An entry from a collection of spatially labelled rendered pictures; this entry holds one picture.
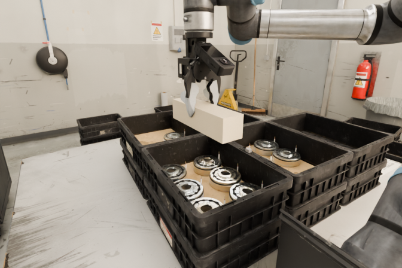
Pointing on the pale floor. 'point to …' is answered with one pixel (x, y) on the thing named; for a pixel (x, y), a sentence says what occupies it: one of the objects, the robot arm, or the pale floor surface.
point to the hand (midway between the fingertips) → (203, 111)
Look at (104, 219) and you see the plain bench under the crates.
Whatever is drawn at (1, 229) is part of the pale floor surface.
